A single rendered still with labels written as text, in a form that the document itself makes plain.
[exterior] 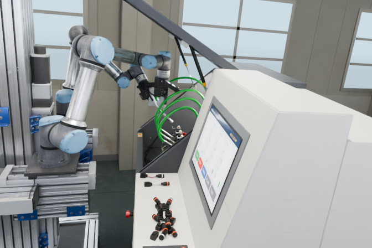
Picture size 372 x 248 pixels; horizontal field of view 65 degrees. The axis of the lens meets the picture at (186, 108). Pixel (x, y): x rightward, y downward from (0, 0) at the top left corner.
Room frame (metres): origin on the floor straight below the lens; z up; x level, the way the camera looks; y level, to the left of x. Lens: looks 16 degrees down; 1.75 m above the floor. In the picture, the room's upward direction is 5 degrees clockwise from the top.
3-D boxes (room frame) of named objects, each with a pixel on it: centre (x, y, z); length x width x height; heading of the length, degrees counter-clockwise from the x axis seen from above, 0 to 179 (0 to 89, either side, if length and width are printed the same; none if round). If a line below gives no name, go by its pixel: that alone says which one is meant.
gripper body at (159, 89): (1.74, 0.16, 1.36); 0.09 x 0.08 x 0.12; 100
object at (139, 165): (1.70, 0.27, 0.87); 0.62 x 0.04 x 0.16; 10
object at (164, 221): (0.99, 0.06, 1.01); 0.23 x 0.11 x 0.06; 10
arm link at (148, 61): (1.66, 0.23, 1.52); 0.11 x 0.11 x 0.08; 55
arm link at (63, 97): (1.78, 0.77, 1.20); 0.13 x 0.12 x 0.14; 12
